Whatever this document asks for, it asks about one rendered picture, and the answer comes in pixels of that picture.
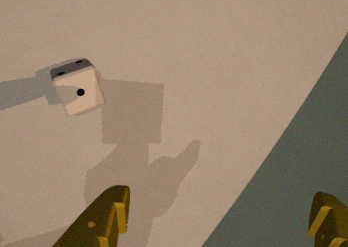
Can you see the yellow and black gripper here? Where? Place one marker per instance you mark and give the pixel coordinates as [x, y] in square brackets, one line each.
[107, 216]

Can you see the white die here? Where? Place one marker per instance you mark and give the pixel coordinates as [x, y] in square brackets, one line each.
[78, 86]

